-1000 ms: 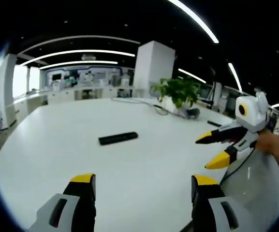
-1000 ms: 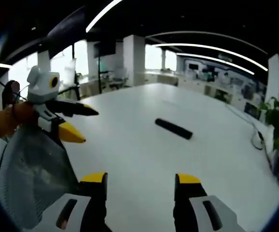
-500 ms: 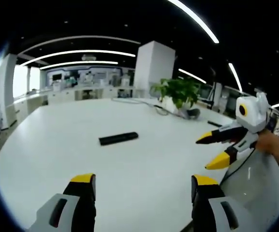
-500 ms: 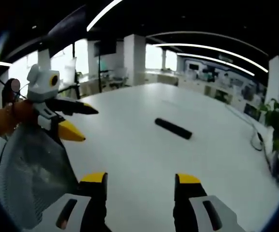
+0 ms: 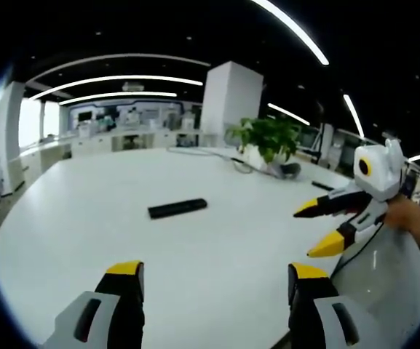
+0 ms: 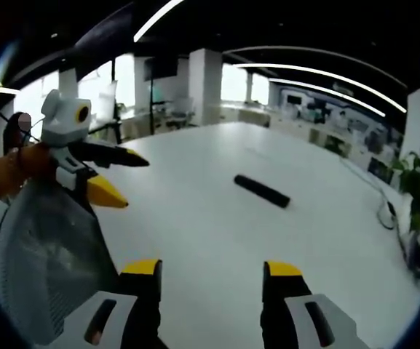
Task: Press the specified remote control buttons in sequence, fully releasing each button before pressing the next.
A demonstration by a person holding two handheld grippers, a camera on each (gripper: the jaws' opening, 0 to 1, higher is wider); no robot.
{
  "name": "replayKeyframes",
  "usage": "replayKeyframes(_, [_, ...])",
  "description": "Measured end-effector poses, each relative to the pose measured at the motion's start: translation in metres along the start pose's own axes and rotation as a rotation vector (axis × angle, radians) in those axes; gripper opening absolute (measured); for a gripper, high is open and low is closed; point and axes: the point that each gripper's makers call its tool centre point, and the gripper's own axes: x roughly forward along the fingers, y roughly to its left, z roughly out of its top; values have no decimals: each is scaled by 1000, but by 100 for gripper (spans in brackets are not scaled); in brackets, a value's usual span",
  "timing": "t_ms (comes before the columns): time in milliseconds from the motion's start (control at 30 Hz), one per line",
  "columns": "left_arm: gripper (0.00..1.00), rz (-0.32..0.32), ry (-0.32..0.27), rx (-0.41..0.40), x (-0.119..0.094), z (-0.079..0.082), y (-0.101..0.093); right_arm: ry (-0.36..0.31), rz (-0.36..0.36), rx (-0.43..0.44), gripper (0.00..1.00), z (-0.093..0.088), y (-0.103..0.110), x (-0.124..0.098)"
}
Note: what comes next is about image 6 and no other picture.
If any white pillar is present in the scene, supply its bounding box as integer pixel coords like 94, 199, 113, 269
189, 49, 223, 127
398, 87, 420, 165

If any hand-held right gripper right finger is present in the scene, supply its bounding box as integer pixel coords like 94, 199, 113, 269
260, 260, 371, 349

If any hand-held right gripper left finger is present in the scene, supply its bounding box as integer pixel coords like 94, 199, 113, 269
53, 258, 170, 349

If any black remote control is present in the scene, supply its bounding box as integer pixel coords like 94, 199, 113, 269
234, 174, 291, 209

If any black cable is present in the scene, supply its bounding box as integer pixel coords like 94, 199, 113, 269
340, 159, 411, 255

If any green potted plant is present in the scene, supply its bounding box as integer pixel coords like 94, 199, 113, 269
391, 151, 420, 280

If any grey mesh office chair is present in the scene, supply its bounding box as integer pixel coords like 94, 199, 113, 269
0, 177, 120, 346

